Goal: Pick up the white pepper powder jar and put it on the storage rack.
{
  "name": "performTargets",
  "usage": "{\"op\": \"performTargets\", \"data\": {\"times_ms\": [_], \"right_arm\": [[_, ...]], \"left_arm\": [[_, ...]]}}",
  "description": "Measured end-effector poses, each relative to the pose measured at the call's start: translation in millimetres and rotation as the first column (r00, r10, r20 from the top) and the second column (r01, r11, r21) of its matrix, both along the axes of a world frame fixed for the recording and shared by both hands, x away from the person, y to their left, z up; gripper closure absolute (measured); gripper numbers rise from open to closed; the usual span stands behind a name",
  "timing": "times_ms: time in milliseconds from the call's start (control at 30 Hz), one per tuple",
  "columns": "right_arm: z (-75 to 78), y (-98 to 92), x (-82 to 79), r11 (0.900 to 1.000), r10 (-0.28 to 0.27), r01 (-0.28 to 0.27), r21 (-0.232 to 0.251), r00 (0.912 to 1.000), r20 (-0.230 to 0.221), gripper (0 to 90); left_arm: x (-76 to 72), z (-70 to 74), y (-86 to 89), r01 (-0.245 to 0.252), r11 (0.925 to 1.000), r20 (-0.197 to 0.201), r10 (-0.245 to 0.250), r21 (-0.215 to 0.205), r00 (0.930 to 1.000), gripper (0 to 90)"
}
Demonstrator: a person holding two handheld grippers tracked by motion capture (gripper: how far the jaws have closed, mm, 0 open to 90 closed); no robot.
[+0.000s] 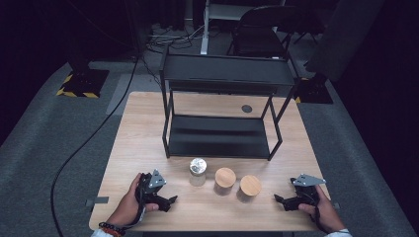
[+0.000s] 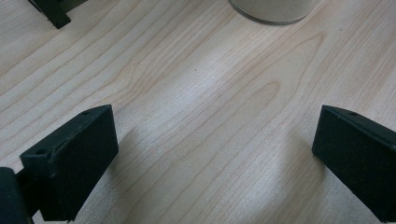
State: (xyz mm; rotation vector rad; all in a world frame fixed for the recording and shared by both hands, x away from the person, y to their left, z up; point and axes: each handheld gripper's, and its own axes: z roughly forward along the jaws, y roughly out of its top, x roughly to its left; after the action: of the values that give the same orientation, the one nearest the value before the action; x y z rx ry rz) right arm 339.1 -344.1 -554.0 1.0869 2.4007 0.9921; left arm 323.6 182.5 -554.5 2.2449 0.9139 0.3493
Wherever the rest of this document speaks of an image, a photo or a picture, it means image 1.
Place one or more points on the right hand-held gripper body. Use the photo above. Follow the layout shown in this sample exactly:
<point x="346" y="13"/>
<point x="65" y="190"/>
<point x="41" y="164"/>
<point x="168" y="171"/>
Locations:
<point x="306" y="194"/>

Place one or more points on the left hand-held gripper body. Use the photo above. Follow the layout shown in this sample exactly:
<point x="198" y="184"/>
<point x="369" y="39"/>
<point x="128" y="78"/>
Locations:
<point x="154" y="181"/>

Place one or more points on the silver metal cup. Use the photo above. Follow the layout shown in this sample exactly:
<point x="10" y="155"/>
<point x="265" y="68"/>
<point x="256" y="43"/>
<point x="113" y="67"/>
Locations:
<point x="198" y="166"/>

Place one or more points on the black metal two-tier rack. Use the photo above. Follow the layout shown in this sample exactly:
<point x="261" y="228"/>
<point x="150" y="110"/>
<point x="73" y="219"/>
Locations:
<point x="224" y="70"/>

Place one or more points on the person's right hand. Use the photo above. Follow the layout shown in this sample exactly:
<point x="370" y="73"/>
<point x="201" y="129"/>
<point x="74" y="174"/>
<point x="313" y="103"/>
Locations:
<point x="326" y="214"/>

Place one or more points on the person's left hand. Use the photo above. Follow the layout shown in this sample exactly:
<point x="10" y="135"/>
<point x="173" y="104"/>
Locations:
<point x="126" y="209"/>

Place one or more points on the grey tape strip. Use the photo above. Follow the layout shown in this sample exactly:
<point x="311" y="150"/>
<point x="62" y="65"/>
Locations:
<point x="99" y="200"/>
<point x="336" y="206"/>

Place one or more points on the grey round table grommet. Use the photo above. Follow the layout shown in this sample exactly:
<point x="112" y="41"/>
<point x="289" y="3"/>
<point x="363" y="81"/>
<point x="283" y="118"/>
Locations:
<point x="246" y="108"/>

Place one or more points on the black stand base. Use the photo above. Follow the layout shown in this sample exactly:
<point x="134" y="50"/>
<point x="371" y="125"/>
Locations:
<point x="314" y="90"/>

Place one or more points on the black base with yellow stripes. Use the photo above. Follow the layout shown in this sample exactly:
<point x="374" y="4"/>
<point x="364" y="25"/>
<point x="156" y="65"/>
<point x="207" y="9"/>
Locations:
<point x="84" y="82"/>

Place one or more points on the white metal stand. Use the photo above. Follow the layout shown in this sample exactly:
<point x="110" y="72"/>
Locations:
<point x="205" y="33"/>

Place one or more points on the dark grey curtain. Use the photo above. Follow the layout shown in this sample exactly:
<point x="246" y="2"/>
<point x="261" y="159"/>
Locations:
<point x="342" y="39"/>

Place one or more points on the black folding chair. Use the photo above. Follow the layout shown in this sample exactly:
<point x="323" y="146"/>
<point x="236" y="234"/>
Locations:
<point x="257" y="41"/>

